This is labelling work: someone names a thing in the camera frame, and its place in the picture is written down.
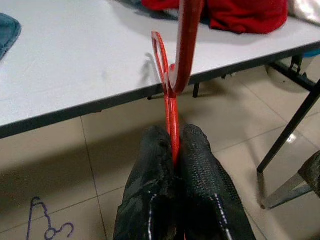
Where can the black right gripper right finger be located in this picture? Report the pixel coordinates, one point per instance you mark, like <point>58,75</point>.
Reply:
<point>205,180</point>

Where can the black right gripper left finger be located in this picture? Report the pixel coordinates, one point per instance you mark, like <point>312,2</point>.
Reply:
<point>147,175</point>

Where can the red plastic hanger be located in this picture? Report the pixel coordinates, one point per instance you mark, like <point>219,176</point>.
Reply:
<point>186,50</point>

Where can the dark cushioned metal chair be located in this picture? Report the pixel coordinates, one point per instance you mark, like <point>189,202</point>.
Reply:
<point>287,190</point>

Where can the black slanted metal leg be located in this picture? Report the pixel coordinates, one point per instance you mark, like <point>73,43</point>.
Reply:
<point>287,130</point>

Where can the red crumpled garment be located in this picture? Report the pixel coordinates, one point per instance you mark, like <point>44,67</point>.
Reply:
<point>237,15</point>

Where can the cream garment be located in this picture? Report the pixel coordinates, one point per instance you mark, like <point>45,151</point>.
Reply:
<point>307,10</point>

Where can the blue denim garment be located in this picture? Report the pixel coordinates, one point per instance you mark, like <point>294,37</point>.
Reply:
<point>8,32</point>

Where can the black table frame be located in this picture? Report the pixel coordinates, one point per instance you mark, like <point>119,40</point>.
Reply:
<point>287,72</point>

